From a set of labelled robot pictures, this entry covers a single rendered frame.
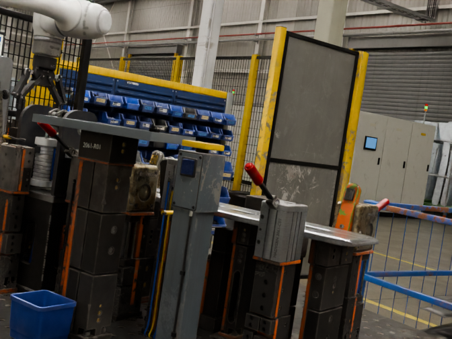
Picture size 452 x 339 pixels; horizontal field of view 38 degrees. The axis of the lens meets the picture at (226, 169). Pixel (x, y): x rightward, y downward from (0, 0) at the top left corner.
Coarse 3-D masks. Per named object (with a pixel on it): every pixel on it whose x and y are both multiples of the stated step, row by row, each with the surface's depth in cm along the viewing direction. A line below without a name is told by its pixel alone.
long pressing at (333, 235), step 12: (228, 204) 171; (228, 216) 152; (240, 216) 150; (252, 216) 154; (324, 228) 150; (336, 228) 154; (324, 240) 137; (336, 240) 135; (348, 240) 135; (360, 240) 141; (372, 240) 144
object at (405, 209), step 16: (384, 208) 333; (400, 208) 325; (416, 208) 366; (432, 208) 374; (448, 208) 383; (432, 224) 378; (448, 224) 302; (416, 240) 372; (400, 256) 365; (368, 272) 349; (384, 272) 357; (400, 272) 365; (416, 272) 373; (432, 272) 382; (448, 272) 391; (400, 288) 321; (448, 304) 298; (416, 320) 381; (448, 336) 325
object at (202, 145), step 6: (186, 144) 125; (192, 144) 124; (198, 144) 123; (204, 144) 122; (210, 144) 123; (216, 144) 125; (198, 150) 125; (204, 150) 125; (216, 150) 125; (222, 150) 126
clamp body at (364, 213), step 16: (336, 208) 160; (368, 208) 159; (352, 224) 157; (368, 224) 160; (352, 256) 158; (368, 256) 164; (352, 272) 158; (352, 288) 160; (352, 304) 160; (352, 320) 161; (352, 336) 163
